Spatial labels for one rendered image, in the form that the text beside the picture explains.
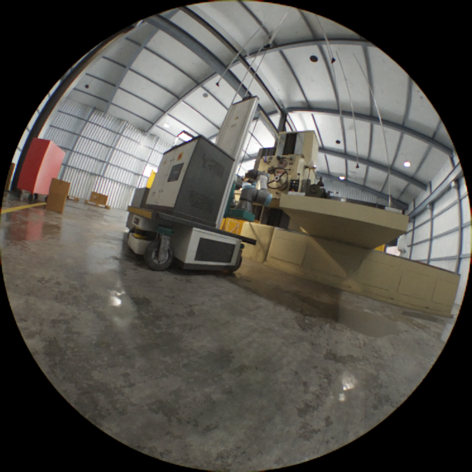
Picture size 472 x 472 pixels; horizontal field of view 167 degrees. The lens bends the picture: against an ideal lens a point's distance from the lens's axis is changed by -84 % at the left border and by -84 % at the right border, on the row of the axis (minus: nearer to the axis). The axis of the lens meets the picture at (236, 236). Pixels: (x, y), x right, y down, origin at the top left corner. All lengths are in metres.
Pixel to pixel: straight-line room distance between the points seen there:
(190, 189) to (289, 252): 1.75
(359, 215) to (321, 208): 0.27
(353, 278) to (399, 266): 0.68
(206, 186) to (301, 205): 0.65
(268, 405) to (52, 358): 0.43
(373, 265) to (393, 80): 7.83
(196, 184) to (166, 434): 1.01
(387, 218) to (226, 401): 1.15
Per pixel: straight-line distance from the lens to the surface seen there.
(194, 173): 0.96
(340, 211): 1.12
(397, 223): 1.17
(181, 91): 11.77
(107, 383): 0.36
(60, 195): 2.63
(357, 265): 2.26
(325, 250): 2.25
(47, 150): 3.14
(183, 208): 0.93
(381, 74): 8.72
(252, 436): 0.34
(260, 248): 2.54
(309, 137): 3.92
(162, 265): 0.95
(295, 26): 8.35
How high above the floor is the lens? 0.30
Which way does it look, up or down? level
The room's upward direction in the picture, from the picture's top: 15 degrees clockwise
